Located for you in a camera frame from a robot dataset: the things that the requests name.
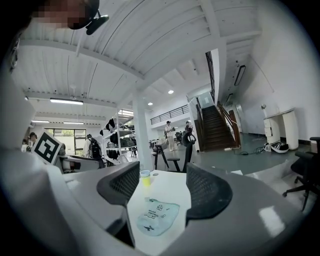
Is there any black head camera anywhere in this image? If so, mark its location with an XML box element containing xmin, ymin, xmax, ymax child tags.
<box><xmin>85</xmin><ymin>9</ymin><xmax>110</xmax><ymax>36</ymax></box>

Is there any long black wall lamp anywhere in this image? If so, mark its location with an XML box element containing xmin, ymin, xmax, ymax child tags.
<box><xmin>233</xmin><ymin>64</ymin><xmax>247</xmax><ymax>87</ymax></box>

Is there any white pillar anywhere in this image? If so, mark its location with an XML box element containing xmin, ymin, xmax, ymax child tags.
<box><xmin>131</xmin><ymin>91</ymin><xmax>152</xmax><ymax>171</ymax></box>

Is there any person's head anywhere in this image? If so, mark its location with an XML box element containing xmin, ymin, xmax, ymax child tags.
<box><xmin>37</xmin><ymin>0</ymin><xmax>101</xmax><ymax>31</ymax></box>

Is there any black office chair with headrest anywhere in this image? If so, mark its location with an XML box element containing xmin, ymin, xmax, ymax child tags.
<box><xmin>151</xmin><ymin>131</ymin><xmax>197</xmax><ymax>174</ymax></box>

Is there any long ceiling light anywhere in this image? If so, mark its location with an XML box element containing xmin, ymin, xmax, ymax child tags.
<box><xmin>49</xmin><ymin>97</ymin><xmax>84</xmax><ymax>106</ymax></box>

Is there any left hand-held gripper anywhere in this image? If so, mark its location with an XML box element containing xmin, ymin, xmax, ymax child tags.
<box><xmin>31</xmin><ymin>131</ymin><xmax>106</xmax><ymax>174</ymax></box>

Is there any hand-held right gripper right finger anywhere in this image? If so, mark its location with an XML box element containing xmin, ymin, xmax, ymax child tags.
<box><xmin>159</xmin><ymin>162</ymin><xmax>307</xmax><ymax>256</ymax></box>

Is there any clear plastic bag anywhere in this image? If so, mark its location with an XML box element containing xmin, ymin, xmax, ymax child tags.
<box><xmin>136</xmin><ymin>197</ymin><xmax>181</xmax><ymax>237</ymax></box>

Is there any white and black headset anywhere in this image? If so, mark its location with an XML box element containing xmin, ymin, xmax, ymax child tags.
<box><xmin>270</xmin><ymin>141</ymin><xmax>291</xmax><ymax>155</ymax></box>

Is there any large window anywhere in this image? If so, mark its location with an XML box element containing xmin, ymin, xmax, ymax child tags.
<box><xmin>45</xmin><ymin>128</ymin><xmax>87</xmax><ymax>157</ymax></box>

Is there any blue-topped cup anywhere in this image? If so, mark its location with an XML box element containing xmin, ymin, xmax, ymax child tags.
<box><xmin>139</xmin><ymin>169</ymin><xmax>151</xmax><ymax>188</ymax></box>

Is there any black balcony railing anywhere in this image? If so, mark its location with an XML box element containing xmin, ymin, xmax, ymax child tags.
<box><xmin>150</xmin><ymin>104</ymin><xmax>189</xmax><ymax>125</ymax></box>

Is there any wooden staircase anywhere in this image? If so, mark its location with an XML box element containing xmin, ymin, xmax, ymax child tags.
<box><xmin>194</xmin><ymin>100</ymin><xmax>242</xmax><ymax>153</ymax></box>

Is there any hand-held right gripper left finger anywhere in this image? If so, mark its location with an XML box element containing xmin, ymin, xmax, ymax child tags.
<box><xmin>62</xmin><ymin>161</ymin><xmax>141</xmax><ymax>249</ymax></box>

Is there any white table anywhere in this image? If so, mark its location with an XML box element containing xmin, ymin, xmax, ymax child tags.
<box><xmin>126</xmin><ymin>169</ymin><xmax>244</xmax><ymax>248</ymax></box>

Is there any person's beige and white shirt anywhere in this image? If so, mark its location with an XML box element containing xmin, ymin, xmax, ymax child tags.
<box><xmin>0</xmin><ymin>18</ymin><xmax>36</xmax><ymax>151</ymax></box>

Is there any shelf rack with black bags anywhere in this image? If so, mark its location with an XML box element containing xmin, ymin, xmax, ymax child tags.
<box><xmin>100</xmin><ymin>108</ymin><xmax>138</xmax><ymax>166</ymax></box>

